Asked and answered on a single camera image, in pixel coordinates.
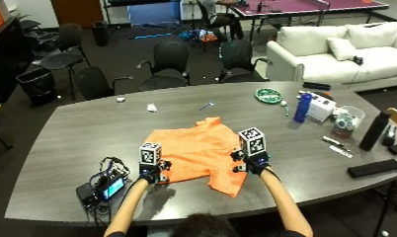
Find green round plate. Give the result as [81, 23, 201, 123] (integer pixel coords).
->
[253, 87, 284, 105]

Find black remote control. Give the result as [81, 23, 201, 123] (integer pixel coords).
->
[301, 81, 333, 92]

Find person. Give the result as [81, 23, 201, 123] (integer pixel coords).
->
[105, 212, 308, 237]

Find black office chair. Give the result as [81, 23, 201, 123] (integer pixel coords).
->
[136, 39, 192, 92]
[40, 23, 92, 101]
[217, 39, 274, 84]
[72, 65, 134, 102]

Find black stapler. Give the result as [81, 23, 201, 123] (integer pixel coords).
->
[379, 123, 397, 147]

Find small silver tool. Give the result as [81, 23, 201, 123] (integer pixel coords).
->
[198, 100, 217, 112]

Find clear plastic container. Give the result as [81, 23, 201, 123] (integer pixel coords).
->
[330, 105, 366, 139]

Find white sofa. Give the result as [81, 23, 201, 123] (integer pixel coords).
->
[265, 21, 397, 93]

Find black marker pen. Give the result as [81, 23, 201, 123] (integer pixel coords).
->
[319, 135, 346, 148]

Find black electronic device with screen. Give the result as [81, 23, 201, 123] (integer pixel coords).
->
[74, 157, 133, 209]

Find person's right hand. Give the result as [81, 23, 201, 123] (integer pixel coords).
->
[230, 148, 270, 177]

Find black trash bin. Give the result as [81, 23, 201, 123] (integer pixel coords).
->
[14, 66, 58, 107]

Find white cushion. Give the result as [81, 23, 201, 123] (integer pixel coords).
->
[325, 37, 358, 61]

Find white marker cube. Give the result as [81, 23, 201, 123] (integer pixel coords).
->
[138, 141, 162, 166]
[237, 126, 268, 157]

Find black flat case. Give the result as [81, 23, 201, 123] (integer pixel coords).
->
[346, 158, 397, 179]

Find person's left hand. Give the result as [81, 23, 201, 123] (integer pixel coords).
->
[137, 159, 173, 185]

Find purple table tennis table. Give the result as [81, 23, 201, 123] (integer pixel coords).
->
[228, 0, 390, 43]

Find orange t-shirt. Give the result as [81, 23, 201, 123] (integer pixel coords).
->
[144, 116, 248, 198]

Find black cylindrical bin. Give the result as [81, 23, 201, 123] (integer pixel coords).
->
[90, 20, 110, 47]

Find blue water bottle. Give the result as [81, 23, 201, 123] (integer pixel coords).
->
[293, 92, 314, 123]

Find white box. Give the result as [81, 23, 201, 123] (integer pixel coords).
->
[306, 95, 338, 122]

